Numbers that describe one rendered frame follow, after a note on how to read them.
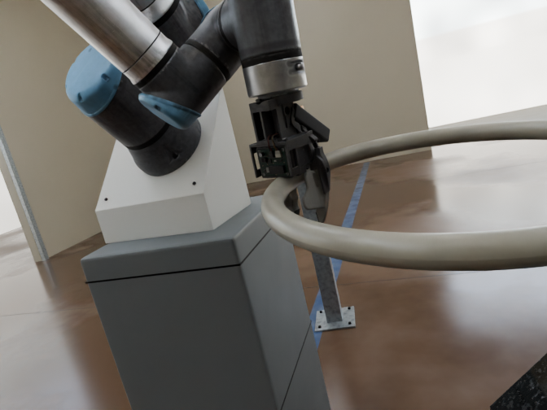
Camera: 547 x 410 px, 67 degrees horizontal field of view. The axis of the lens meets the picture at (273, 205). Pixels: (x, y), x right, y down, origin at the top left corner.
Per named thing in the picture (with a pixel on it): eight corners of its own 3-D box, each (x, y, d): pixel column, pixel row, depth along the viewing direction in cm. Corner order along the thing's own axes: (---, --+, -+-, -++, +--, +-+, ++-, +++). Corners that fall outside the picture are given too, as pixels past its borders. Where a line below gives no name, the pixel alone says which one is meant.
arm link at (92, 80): (107, 134, 99) (45, 85, 85) (151, 80, 101) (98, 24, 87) (139, 156, 90) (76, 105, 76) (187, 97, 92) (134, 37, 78)
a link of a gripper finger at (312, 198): (304, 235, 63) (284, 179, 62) (324, 221, 68) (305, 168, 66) (321, 233, 61) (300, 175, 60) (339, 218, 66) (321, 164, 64)
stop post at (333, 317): (354, 307, 217) (312, 102, 194) (355, 327, 198) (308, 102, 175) (317, 312, 221) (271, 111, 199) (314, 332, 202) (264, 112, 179)
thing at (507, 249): (857, 154, 38) (864, 121, 37) (452, 370, 23) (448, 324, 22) (451, 131, 82) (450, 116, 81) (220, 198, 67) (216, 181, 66)
